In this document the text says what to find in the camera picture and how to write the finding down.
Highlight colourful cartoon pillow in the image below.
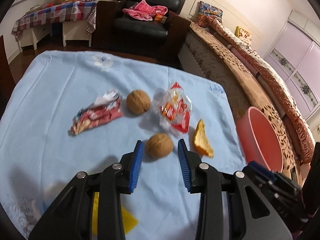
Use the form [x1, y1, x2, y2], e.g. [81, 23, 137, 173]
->
[197, 1, 223, 28]

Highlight black leather armchair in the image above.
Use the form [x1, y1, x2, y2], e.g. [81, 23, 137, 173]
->
[92, 0, 191, 58]

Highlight red white snack packet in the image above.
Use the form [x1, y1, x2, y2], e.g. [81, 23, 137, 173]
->
[151, 82, 193, 135]

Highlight yellow foam fruit net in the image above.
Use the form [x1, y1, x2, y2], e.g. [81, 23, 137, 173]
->
[91, 192, 138, 239]

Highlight plaid tablecloth side table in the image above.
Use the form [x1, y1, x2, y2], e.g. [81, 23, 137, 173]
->
[12, 1, 96, 51]

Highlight snack wrapper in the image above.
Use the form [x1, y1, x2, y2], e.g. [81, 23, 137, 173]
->
[69, 89, 124, 136]

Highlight light blue tablecloth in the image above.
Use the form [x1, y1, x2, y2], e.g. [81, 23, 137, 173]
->
[1, 51, 245, 238]

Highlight bed with brown blanket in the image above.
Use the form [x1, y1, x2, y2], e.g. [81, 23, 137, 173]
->
[178, 0, 307, 185]

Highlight purple wardrobe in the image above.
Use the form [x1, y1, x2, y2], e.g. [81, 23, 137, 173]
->
[265, 11, 319, 133]

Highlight floral quilt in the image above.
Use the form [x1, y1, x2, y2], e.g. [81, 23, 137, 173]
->
[207, 17, 315, 164]

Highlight pink clothes on armchair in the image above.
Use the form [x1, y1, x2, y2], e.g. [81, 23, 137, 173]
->
[122, 0, 168, 22]

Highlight walnut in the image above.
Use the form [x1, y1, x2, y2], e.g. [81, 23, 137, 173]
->
[146, 133, 174, 159]
[126, 89, 151, 115]

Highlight white bed headboard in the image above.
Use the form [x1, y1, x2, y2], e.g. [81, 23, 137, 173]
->
[180, 0, 262, 50]

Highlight yellow floral pillow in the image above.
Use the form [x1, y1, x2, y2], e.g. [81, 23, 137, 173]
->
[235, 26, 252, 46]

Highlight pink plastic trash bucket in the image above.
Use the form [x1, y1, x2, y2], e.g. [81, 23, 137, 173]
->
[236, 106, 283, 172]

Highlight orange box on armchair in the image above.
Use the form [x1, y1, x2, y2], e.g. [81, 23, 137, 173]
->
[154, 14, 167, 23]

